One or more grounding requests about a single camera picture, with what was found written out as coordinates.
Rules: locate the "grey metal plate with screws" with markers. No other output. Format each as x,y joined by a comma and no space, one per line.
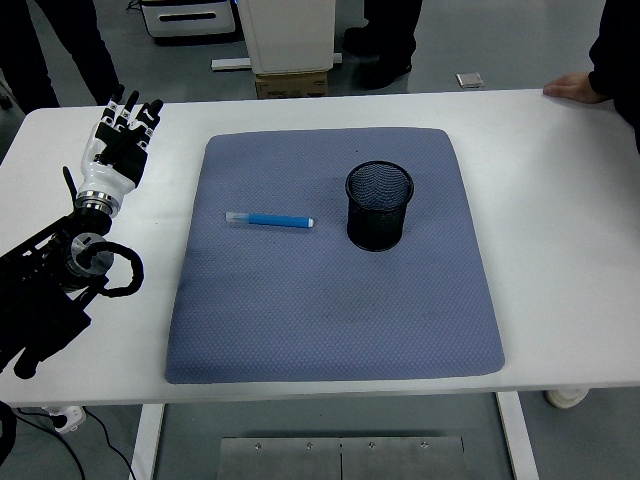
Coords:
300,460

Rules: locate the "white bar on floor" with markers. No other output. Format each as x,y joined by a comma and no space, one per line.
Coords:
227,63

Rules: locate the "white table leg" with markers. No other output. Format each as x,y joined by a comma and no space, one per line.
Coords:
146,445
517,440

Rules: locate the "person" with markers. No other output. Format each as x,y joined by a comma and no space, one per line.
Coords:
620,55
75,50
385,45

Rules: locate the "blue-grey textured mat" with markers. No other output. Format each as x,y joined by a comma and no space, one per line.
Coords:
325,310

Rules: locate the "blue marker pen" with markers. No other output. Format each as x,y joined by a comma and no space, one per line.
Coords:
275,220

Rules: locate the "cardboard box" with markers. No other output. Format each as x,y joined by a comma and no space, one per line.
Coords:
292,86

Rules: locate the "white appliance with black slot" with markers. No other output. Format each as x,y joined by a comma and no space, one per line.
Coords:
190,20

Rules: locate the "black mesh pen holder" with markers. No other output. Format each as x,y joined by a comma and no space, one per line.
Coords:
376,231

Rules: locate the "person's white shoe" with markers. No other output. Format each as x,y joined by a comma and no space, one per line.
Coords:
565,398

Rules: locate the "small grey square plate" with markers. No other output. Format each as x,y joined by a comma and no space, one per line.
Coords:
470,80

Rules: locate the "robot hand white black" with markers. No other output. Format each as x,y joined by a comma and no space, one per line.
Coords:
102,172

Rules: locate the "white pedestal cabinet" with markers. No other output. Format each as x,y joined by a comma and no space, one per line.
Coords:
290,35

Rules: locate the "white power strip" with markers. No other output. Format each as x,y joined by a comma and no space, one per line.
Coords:
67,419

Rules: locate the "person's hand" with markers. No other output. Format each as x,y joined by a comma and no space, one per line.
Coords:
575,89

